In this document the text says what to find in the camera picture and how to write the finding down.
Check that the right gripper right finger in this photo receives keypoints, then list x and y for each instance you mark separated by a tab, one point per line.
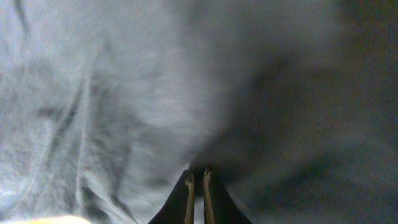
219	207

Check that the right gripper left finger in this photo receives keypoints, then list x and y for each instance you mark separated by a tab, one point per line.
179	206

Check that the dark blue denim shorts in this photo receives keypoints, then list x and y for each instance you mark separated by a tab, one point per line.
293	103

